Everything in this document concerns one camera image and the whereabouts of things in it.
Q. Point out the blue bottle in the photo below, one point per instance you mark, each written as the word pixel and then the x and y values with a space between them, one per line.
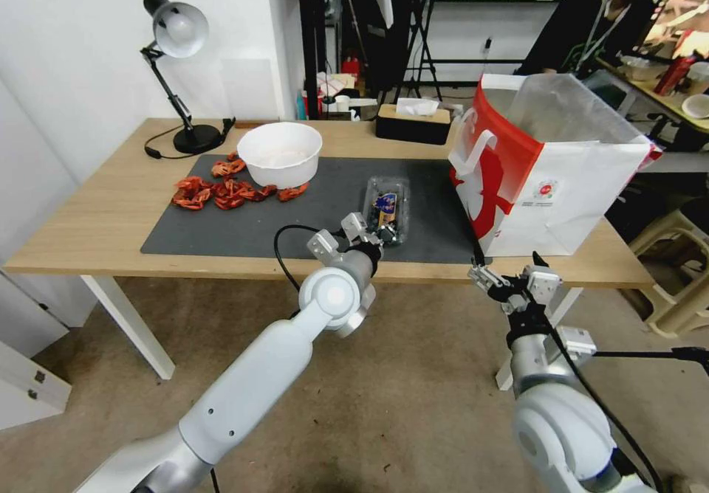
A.
pixel 301 105

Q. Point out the person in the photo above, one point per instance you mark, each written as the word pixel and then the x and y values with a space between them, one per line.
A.
pixel 598 22

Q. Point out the black tissue box wooden lid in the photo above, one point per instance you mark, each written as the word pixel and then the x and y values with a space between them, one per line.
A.
pixel 412 127

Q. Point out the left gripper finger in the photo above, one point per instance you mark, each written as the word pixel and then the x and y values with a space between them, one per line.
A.
pixel 389 236
pixel 353 225

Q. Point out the white cup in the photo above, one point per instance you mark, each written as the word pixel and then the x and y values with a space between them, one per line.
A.
pixel 343 100

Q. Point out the white cabinet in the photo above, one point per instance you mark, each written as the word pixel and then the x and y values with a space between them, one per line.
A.
pixel 27 316

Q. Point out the dark grey table mat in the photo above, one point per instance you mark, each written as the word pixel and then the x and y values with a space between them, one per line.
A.
pixel 332 222

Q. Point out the black metal rack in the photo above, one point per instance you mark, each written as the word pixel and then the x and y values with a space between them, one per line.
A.
pixel 310 28

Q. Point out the wooden table white legs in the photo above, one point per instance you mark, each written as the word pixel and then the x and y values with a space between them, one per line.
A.
pixel 111 211

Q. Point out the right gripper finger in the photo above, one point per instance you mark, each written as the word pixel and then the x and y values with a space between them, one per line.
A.
pixel 545 287
pixel 490 281

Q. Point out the red crayfish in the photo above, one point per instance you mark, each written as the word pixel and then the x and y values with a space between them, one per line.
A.
pixel 261 193
pixel 291 193
pixel 228 203
pixel 187 201
pixel 228 167
pixel 191 184
pixel 231 188

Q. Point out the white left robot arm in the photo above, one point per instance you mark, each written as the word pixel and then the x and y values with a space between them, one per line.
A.
pixel 260 371

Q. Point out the beige plastic stool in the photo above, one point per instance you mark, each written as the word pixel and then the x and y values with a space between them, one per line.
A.
pixel 678 271

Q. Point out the white paper bowl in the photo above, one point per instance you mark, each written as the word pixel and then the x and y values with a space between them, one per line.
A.
pixel 282 155

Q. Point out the black desk lamp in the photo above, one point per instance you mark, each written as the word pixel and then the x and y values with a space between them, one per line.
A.
pixel 180 25

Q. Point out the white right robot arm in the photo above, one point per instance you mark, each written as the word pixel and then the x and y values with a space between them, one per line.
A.
pixel 559 426

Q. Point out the black folding stand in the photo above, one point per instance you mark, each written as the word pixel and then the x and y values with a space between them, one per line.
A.
pixel 423 44

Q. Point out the red bottle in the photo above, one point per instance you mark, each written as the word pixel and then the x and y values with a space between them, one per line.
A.
pixel 677 74

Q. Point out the clear plastic takeout container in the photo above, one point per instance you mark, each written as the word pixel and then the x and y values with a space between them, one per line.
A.
pixel 388 205

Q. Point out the red and white takeout bag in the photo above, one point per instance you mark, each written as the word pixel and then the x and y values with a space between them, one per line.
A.
pixel 543 194

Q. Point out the cardboard box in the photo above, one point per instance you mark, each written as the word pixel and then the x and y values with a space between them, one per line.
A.
pixel 335 84

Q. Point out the small white bowl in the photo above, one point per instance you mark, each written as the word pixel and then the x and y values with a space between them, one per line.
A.
pixel 697 106

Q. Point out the white tissue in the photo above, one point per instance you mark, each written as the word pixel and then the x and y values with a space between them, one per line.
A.
pixel 418 107

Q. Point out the yellow side table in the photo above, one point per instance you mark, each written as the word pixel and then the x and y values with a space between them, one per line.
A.
pixel 659 100

